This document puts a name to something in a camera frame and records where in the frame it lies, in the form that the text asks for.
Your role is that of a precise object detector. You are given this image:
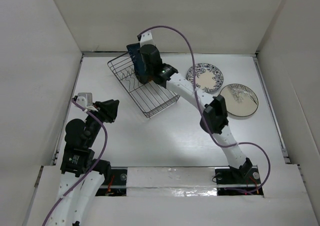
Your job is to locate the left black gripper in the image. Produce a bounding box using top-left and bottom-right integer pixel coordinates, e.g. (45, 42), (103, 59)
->
(85, 98), (119, 146)

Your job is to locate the dark blue leaf plate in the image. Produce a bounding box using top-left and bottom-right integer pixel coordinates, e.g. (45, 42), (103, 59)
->
(126, 43), (149, 84)

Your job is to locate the blue floral round plate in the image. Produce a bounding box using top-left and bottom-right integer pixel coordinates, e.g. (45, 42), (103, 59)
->
(195, 63), (224, 93)

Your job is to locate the cream tree pattern plate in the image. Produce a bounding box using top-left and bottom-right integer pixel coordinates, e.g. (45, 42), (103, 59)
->
(219, 83), (259, 117)

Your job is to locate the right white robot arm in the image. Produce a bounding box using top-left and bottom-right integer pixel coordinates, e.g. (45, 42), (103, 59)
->
(138, 44), (253, 185)

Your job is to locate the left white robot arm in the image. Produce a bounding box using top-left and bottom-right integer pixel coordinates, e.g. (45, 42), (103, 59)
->
(43, 95), (120, 226)

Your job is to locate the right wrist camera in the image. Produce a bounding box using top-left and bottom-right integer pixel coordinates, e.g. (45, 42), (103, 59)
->
(137, 30), (155, 47)

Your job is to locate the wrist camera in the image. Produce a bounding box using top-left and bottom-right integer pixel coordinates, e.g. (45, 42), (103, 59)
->
(74, 92), (93, 109)
(137, 30), (155, 47)

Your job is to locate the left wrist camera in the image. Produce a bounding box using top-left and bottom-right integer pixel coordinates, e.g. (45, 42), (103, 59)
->
(74, 92), (93, 109)

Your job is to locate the grey wire dish rack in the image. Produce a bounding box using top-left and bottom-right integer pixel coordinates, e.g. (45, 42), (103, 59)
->
(107, 53), (180, 118)

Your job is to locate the silver taped front rail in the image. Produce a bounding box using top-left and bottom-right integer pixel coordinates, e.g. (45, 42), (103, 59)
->
(97, 167), (264, 197)

